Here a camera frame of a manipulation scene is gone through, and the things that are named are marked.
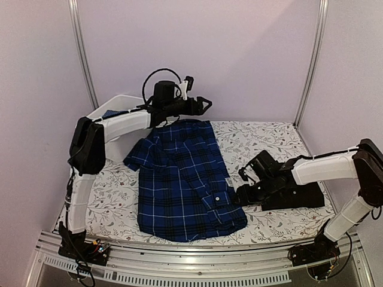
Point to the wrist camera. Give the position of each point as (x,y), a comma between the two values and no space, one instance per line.
(185,86)
(247,174)

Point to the folded black shirt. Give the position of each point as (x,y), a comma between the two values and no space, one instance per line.
(309,195)

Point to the front aluminium rail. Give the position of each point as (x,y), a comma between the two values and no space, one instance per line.
(144,264)

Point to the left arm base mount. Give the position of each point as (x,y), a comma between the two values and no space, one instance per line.
(95,252)

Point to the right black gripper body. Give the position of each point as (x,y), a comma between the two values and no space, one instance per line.
(257,197)

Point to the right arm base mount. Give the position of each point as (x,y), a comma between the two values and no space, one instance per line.
(322,253)

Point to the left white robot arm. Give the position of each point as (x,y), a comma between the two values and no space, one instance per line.
(103,135)

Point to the right aluminium frame post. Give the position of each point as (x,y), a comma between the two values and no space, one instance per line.
(315,55)

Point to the left aluminium frame post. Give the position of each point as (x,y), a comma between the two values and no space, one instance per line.
(81,50)

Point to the blue plaid long sleeve shirt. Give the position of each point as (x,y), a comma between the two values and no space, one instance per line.
(183,184)

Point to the blue checked shirt in bin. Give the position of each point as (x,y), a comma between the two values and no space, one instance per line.
(111,113)

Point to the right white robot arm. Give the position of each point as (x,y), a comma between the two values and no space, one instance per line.
(353,176)

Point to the white plastic bin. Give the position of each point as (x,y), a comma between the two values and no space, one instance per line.
(122,132)

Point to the aluminium frame post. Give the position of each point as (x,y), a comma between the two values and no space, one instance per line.
(81,50)
(315,55)

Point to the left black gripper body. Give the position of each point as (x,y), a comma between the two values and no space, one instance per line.
(190,110)

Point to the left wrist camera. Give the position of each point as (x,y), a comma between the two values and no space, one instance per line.
(185,86)

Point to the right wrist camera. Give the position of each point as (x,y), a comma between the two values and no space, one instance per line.
(247,174)

